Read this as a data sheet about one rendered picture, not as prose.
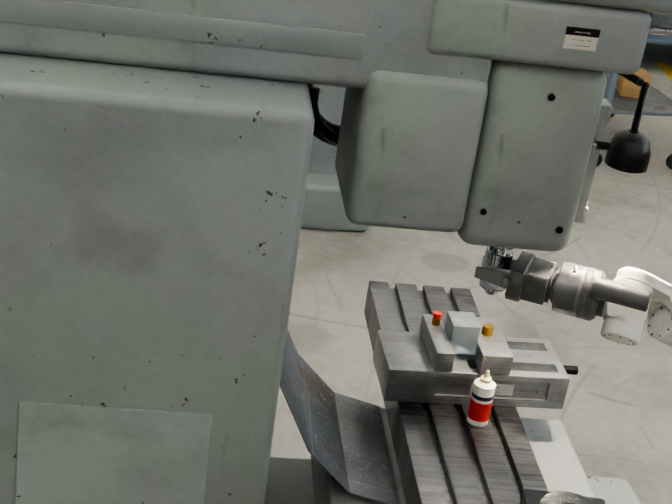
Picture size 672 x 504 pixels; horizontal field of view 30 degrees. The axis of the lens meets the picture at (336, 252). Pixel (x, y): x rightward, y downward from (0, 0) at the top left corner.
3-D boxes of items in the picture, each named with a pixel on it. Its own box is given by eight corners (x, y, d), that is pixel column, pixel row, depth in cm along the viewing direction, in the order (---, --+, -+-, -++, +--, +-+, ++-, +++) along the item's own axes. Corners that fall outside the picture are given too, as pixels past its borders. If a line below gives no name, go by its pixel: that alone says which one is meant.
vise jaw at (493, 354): (491, 335, 247) (495, 317, 246) (510, 375, 234) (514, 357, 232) (462, 333, 246) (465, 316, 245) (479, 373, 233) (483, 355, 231)
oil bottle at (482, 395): (485, 416, 233) (496, 365, 229) (489, 428, 230) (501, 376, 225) (464, 414, 233) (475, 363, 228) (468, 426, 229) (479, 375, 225)
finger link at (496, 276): (477, 261, 214) (512, 271, 213) (474, 278, 216) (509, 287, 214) (475, 265, 213) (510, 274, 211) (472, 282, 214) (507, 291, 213)
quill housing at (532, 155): (542, 208, 224) (580, 34, 210) (571, 259, 205) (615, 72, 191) (437, 198, 221) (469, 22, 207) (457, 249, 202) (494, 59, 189)
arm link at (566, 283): (526, 237, 219) (593, 254, 216) (516, 286, 223) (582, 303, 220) (510, 264, 208) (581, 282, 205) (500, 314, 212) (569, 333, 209)
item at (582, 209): (578, 214, 215) (606, 98, 206) (585, 223, 212) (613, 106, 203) (556, 212, 215) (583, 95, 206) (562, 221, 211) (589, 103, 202)
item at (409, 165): (438, 178, 222) (464, 36, 211) (462, 237, 200) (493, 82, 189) (332, 169, 219) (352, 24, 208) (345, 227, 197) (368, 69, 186)
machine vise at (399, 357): (542, 368, 252) (553, 321, 248) (563, 410, 239) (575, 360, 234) (371, 359, 247) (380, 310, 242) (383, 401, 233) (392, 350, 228)
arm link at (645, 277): (610, 266, 213) (665, 294, 219) (596, 315, 211) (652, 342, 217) (637, 265, 207) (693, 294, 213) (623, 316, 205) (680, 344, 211)
